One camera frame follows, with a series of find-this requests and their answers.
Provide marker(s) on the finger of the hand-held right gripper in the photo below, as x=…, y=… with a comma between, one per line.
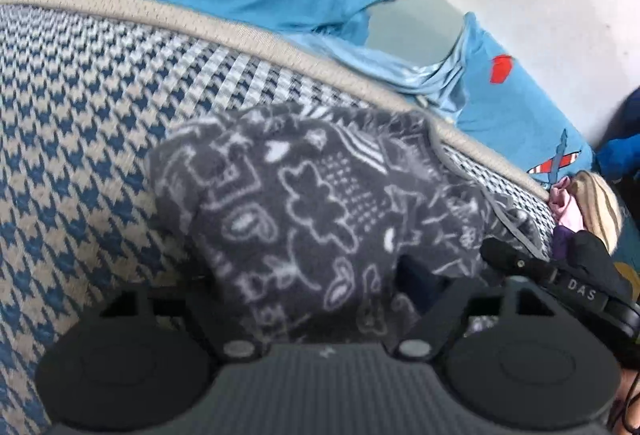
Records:
x=515, y=260

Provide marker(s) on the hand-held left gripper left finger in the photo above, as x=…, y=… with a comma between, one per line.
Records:
x=210, y=320

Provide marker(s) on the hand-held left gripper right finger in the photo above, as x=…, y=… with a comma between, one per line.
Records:
x=420, y=282

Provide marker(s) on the grey doodle print fleece jacket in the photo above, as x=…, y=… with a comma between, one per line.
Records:
x=300, y=195

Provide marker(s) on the purple cloth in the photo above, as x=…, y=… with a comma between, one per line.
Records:
x=564, y=240

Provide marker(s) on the beige striped knit hat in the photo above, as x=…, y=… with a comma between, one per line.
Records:
x=597, y=205

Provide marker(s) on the blue cloth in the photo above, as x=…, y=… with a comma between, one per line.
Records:
x=620, y=150

